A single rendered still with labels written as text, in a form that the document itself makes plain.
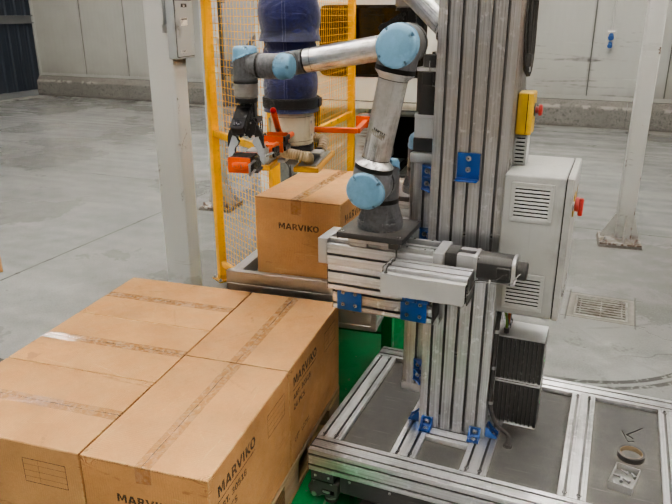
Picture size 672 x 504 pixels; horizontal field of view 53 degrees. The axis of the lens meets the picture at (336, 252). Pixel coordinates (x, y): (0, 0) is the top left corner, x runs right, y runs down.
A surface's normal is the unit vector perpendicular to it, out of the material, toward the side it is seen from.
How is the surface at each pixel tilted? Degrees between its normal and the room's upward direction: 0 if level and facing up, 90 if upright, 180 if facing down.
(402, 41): 83
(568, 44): 90
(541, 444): 0
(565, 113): 90
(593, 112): 90
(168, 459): 0
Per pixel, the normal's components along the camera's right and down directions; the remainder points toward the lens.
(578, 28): -0.39, 0.31
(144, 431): 0.00, -0.94
